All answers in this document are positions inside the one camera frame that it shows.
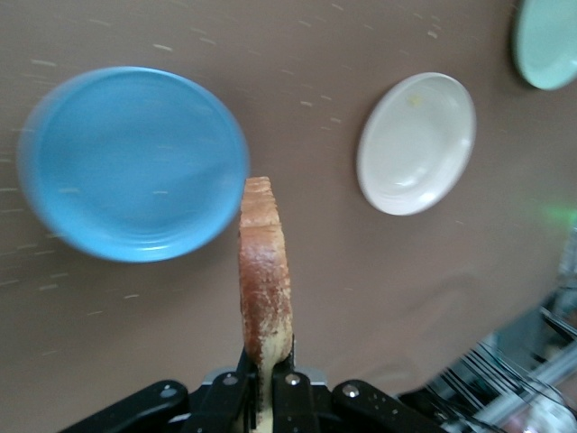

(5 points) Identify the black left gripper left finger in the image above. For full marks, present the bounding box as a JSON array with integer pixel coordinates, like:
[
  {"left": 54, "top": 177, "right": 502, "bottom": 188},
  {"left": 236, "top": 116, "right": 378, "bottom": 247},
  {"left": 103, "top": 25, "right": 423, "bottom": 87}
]
[{"left": 58, "top": 346, "right": 261, "bottom": 433}]

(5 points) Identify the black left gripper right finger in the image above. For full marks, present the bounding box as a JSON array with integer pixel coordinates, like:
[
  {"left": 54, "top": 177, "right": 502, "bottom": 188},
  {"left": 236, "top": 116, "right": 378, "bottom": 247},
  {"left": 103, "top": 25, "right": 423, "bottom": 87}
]
[{"left": 271, "top": 337, "right": 452, "bottom": 433}]

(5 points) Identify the brown bread slice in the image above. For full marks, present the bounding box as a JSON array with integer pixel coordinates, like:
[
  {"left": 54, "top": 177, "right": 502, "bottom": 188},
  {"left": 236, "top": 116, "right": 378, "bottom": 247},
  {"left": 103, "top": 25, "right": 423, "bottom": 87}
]
[{"left": 237, "top": 176, "right": 297, "bottom": 433}]

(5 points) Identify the blue plate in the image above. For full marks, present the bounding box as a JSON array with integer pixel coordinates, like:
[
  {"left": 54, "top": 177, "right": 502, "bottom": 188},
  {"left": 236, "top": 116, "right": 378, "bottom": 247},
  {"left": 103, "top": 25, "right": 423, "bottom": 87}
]
[{"left": 16, "top": 66, "right": 252, "bottom": 263}]

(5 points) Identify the beige plate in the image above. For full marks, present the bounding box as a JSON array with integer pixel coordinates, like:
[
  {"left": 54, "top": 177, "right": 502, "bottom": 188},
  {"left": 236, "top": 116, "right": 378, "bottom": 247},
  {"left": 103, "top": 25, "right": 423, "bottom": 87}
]
[{"left": 355, "top": 71, "right": 478, "bottom": 217}]

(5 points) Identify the mint green plate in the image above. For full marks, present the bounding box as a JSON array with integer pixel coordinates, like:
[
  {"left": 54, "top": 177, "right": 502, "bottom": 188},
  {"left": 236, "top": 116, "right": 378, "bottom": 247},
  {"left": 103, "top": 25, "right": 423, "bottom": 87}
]
[{"left": 511, "top": 0, "right": 577, "bottom": 90}]

